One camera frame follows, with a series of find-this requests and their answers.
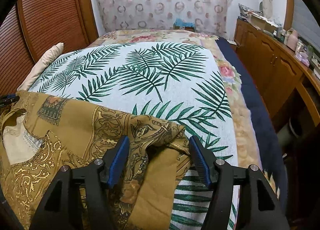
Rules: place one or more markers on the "floral bed quilt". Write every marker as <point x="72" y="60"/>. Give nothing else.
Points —
<point x="245" y="134"/>

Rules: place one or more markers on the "grey window blind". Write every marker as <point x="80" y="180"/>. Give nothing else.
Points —
<point x="306" y="25"/>

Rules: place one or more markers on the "green palm leaf sheet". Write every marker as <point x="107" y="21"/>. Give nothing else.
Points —
<point x="177" y="82"/>

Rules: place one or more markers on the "cardboard box on cabinet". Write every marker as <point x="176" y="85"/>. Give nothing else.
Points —
<point x="262" y="23"/>

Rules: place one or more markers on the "navy blue mattress edge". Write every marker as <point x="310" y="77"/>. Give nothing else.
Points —
<point x="269" y="148"/>

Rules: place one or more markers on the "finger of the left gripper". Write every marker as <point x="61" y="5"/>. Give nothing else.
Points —
<point x="8" y="99"/>

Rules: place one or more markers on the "long wooden sideboard cabinet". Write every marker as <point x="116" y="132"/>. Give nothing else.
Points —
<point x="288" y="88"/>

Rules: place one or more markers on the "purple small item on cabinet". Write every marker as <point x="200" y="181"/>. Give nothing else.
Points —
<point x="303" y="58"/>

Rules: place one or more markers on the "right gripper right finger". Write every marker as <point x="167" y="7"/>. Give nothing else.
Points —
<point x="204" y="162"/>

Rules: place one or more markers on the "beige pillow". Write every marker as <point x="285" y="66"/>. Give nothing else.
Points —
<point x="47" y="58"/>

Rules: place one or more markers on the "golden brown patterned garment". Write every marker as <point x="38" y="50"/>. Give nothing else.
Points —
<point x="40" y="133"/>

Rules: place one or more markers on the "brown louvered wooden wardrobe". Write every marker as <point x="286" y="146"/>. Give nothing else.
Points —
<point x="31" y="27"/>

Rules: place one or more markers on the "blue item on box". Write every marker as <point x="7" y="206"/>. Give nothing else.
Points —
<point x="181" y="23"/>

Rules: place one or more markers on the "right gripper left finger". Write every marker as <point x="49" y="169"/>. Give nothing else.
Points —
<point x="114" y="162"/>

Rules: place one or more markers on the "pink bottle on cabinet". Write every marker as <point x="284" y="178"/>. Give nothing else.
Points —
<point x="292" y="39"/>

